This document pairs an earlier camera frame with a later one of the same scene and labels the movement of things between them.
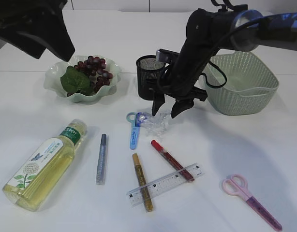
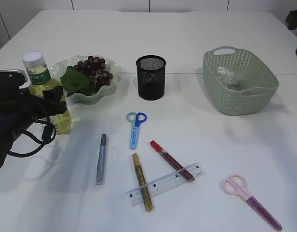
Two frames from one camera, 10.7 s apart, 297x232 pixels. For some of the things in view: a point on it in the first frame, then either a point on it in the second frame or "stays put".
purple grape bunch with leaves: [85, 77] stays put
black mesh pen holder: [150, 70] stays put
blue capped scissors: [135, 118] stays put
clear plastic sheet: [155, 125] → [225, 74]
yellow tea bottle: [31, 187] → [38, 78]
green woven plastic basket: [237, 83] stays put
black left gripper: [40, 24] → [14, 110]
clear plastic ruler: [162, 184] stays put
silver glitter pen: [101, 163] stays put
